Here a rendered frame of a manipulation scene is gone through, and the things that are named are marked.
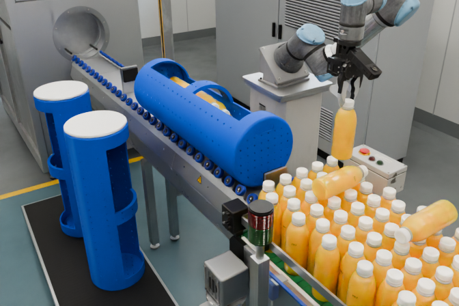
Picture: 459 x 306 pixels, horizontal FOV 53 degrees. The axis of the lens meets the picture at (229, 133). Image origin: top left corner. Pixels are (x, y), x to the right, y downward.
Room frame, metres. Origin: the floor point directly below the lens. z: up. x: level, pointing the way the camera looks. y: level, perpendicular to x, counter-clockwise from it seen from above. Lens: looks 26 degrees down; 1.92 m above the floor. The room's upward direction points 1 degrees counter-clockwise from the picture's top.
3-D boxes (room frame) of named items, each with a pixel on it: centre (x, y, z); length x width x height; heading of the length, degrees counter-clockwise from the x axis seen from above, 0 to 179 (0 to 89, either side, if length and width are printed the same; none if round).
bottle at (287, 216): (1.17, -0.19, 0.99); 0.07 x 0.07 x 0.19
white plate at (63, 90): (2.33, 0.90, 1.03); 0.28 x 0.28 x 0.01
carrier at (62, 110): (2.33, 0.90, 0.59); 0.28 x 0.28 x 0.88
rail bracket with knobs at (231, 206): (1.30, -0.02, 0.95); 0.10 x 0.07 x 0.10; 124
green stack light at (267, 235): (0.93, -0.07, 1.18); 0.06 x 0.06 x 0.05
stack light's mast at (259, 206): (0.93, -0.07, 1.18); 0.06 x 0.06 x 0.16
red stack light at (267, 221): (0.93, -0.07, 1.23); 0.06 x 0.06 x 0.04
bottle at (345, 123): (1.37, -0.38, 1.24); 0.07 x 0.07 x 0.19
